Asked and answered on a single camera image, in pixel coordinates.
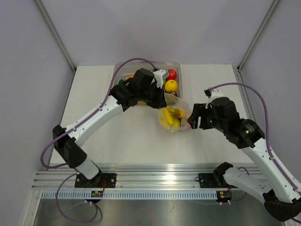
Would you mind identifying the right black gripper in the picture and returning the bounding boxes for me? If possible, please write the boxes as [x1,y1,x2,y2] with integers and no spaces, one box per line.
[187,103,228,133]

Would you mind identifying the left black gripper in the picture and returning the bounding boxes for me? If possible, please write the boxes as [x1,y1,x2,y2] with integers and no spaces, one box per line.
[138,82,167,109]

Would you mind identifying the yellow toy banana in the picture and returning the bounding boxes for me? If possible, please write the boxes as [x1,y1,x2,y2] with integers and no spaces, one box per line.
[161,106,181,129]

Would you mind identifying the clear zip top bag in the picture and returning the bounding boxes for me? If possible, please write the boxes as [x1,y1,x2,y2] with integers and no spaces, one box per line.
[158,93,191,133]

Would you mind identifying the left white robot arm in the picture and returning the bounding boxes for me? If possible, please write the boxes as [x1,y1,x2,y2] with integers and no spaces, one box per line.
[53,68,168,187]

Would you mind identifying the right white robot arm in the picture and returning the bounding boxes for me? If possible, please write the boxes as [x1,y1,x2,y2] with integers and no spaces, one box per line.
[188,97,301,222]

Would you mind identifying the clear plastic food container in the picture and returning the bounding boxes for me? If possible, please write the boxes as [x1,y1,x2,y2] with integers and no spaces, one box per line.
[112,61,184,99]

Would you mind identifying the orange toy citrus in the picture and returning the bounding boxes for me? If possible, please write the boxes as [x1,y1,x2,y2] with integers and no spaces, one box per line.
[165,80,178,92]

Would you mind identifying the dark red toy apple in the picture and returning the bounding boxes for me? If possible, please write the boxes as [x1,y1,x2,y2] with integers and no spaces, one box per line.
[168,91,178,97]

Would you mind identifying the red toy tomato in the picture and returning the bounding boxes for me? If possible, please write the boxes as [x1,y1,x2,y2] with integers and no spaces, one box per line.
[166,69,177,81]

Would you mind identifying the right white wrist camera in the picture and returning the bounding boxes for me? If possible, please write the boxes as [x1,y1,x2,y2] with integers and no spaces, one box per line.
[204,89,224,105]

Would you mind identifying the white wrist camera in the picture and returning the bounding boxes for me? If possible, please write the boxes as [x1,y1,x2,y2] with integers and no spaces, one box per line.
[204,89,224,105]
[153,69,169,88]

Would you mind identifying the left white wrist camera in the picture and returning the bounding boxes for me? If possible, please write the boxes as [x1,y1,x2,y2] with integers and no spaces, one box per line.
[153,69,169,88]

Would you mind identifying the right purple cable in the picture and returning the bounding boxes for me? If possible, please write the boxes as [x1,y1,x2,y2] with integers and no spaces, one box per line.
[192,82,301,223]

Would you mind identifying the purple cable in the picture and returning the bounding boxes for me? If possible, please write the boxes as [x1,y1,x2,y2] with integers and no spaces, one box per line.
[192,82,301,223]
[40,57,160,223]

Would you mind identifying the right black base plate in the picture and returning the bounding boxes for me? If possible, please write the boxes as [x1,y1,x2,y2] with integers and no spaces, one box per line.
[194,173,237,189]

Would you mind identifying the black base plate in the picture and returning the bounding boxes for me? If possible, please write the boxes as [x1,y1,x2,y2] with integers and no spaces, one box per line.
[194,173,237,189]
[74,173,117,188]

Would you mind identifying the aluminium mounting rail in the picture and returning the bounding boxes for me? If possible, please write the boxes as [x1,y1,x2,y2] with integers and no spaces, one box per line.
[32,163,219,190]

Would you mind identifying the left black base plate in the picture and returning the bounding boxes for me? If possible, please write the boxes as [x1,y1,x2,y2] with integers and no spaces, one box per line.
[74,173,117,188]

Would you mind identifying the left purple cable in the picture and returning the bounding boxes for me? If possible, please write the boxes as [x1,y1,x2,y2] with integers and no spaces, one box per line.
[40,57,160,223]

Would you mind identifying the white slotted cable duct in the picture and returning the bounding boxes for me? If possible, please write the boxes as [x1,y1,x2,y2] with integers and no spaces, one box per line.
[41,190,217,200]

